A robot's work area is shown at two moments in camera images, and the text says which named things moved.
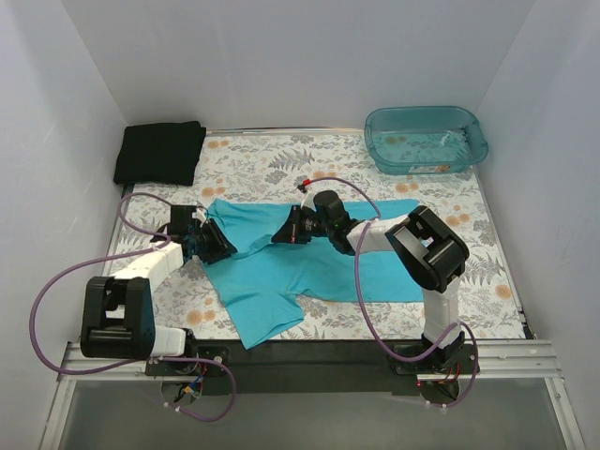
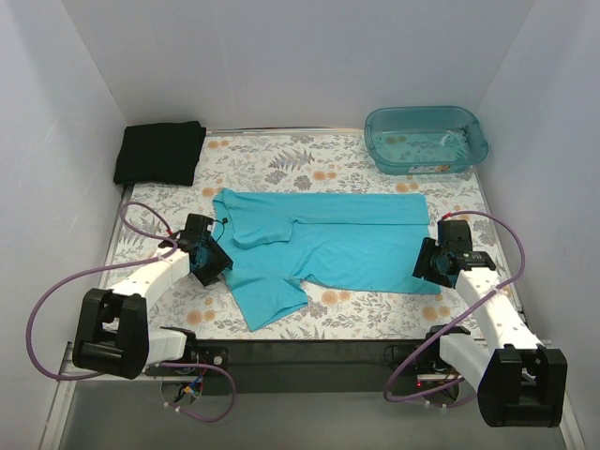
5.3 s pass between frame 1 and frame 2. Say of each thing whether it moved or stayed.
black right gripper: moved
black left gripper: moved
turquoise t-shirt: moved
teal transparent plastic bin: stayed
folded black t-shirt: stayed
